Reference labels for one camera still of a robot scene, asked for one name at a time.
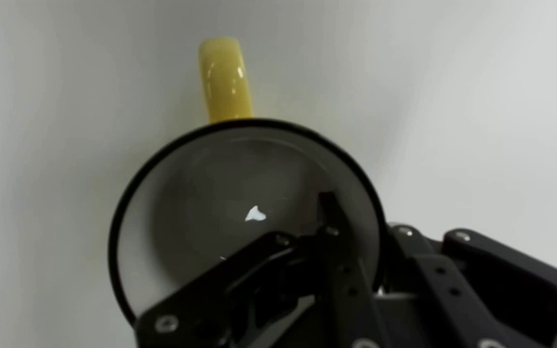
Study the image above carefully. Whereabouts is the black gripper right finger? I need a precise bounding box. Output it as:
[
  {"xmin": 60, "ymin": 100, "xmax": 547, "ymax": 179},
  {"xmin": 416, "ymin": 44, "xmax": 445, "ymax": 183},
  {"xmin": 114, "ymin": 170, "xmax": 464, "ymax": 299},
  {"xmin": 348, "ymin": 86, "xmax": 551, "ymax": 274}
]
[{"xmin": 385, "ymin": 222, "xmax": 557, "ymax": 348}]

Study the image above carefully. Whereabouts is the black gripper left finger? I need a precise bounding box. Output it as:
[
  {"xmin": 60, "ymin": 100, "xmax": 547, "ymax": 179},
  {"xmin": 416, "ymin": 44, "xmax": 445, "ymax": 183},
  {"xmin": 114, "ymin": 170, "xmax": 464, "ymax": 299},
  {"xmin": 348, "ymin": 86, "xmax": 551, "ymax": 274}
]
[{"xmin": 133, "ymin": 189, "xmax": 385, "ymax": 348}]

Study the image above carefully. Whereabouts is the yellow enamel cup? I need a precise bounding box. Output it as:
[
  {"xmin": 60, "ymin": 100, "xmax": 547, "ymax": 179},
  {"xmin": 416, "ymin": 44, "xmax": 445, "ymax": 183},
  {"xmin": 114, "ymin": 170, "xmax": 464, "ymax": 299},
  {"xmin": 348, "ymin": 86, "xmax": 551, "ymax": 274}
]
[{"xmin": 106, "ymin": 34, "xmax": 391, "ymax": 328}]

